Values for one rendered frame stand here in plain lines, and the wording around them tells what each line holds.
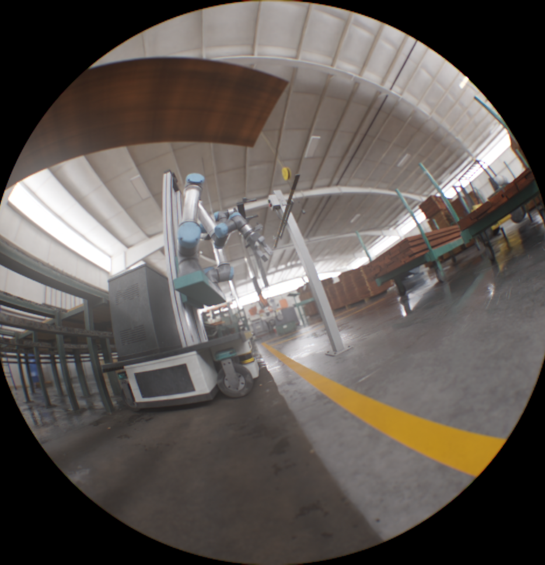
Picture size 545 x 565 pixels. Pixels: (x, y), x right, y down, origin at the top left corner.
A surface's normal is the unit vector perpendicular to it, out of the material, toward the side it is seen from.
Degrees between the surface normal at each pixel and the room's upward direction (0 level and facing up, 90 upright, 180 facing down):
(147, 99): 180
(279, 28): 176
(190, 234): 97
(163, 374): 90
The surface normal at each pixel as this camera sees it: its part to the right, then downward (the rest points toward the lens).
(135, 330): 0.06, -0.25
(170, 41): 0.40, 0.88
